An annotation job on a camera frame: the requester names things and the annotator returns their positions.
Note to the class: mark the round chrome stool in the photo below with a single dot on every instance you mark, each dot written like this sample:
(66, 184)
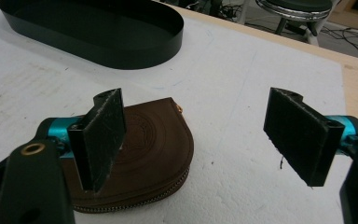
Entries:
(295, 15)

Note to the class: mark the black oval tray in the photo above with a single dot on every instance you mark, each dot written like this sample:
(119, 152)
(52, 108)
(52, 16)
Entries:
(105, 34)

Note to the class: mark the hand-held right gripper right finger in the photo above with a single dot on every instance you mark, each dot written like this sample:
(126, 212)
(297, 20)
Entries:
(301, 137)

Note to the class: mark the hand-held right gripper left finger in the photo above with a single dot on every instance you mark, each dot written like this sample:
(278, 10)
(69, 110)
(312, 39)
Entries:
(101, 140)

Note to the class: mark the brown leather zip pouch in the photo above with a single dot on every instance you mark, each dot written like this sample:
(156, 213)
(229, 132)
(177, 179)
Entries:
(158, 146)

